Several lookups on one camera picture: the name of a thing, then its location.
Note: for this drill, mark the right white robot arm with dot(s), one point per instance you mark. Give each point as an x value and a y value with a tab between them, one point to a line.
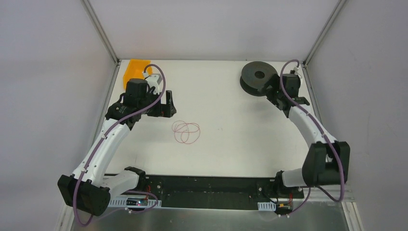
327	160

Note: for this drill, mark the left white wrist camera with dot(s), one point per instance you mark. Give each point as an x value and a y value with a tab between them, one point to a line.
154	81

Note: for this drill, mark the left white cable duct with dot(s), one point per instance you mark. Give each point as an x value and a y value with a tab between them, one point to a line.
134	202

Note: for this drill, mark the black cable spool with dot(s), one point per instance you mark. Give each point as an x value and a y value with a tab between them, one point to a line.
257	78

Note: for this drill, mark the orange plastic bin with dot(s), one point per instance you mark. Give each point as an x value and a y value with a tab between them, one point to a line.
135	69

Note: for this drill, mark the right white cable duct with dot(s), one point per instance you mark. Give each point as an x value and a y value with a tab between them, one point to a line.
266	206

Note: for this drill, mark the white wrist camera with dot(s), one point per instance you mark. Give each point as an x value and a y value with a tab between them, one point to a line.
154	81
295	71

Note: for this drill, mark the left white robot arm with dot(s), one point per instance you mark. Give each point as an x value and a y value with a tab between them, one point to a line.
86	189

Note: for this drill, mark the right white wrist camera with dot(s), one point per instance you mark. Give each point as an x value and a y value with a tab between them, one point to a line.
295	71

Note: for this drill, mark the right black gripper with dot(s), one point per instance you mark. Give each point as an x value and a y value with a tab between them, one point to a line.
283	102

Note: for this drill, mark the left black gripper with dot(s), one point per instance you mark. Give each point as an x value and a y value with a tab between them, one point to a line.
162	108

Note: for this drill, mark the white cable duct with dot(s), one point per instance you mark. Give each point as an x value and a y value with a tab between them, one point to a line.
266	206
134	202

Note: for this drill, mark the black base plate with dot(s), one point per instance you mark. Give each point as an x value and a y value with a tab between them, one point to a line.
214	192

